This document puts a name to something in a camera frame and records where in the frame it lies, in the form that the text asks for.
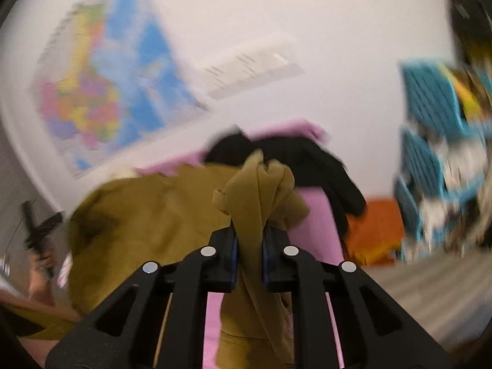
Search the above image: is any olive brown large jacket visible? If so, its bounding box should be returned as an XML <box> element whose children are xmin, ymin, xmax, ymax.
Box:
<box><xmin>68</xmin><ymin>151</ymin><xmax>309</xmax><ymax>368</ymax></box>

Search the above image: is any person's left hand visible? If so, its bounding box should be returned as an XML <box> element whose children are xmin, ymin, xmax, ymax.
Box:
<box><xmin>28</xmin><ymin>250</ymin><xmax>55</xmax><ymax>307</ymax></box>

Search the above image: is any pink bed sheet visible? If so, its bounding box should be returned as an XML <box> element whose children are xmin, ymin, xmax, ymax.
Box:
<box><xmin>137</xmin><ymin>119</ymin><xmax>343</xmax><ymax>368</ymax></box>

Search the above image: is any black garment on bed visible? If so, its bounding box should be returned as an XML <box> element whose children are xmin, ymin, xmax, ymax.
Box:
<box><xmin>204</xmin><ymin>132</ymin><xmax>367</xmax><ymax>238</ymax></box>

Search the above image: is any blue plastic storage basket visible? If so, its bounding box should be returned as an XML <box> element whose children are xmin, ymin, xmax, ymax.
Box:
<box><xmin>395</xmin><ymin>60</ymin><xmax>491</xmax><ymax>262</ymax></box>

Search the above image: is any colourful wall map poster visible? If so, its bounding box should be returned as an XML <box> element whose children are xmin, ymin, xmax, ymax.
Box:
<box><xmin>33</xmin><ymin>0</ymin><xmax>205</xmax><ymax>177</ymax></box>

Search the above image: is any white wall socket panel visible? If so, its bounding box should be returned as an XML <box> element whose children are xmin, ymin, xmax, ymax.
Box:
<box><xmin>196</xmin><ymin>33</ymin><xmax>304</xmax><ymax>100</ymax></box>

